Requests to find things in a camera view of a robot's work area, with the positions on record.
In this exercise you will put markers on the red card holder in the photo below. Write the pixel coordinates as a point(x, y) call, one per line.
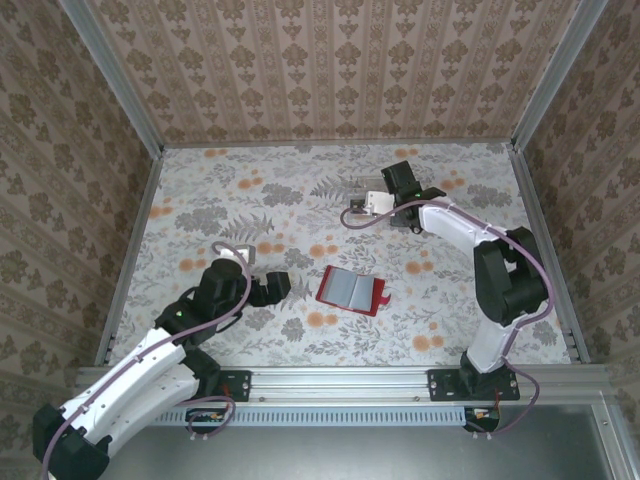
point(350, 290)

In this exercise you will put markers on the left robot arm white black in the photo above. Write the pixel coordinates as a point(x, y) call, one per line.
point(140, 370)

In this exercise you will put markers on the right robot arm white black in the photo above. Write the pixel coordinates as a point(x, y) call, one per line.
point(510, 290)

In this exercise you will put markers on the black VIP credit card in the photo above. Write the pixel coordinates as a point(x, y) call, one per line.
point(357, 204)

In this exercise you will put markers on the floral table cover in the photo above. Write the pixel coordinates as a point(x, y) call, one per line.
point(320, 325)

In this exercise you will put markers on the clear plastic box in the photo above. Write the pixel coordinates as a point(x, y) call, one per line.
point(362, 184)

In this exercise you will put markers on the grey metal sheet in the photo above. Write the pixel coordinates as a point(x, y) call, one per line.
point(340, 455)

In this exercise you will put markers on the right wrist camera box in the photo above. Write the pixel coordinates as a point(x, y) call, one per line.
point(377, 200)

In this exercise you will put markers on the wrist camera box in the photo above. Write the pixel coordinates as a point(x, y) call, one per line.
point(377, 200)
point(242, 252)

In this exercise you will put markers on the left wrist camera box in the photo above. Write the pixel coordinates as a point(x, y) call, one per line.
point(242, 252)

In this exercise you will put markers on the aluminium back rail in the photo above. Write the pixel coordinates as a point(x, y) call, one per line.
point(340, 143)

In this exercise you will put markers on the aluminium mounting rail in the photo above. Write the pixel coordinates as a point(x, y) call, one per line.
point(340, 382)

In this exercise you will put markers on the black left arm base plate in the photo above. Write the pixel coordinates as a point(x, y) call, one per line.
point(240, 385)

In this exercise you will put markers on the aluminium side rail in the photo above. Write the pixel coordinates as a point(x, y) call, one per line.
point(134, 240)
point(532, 200)

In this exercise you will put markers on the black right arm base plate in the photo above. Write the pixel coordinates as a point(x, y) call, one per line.
point(440, 385)

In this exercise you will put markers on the aluminium frame post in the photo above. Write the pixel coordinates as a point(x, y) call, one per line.
point(115, 80)
point(555, 80)

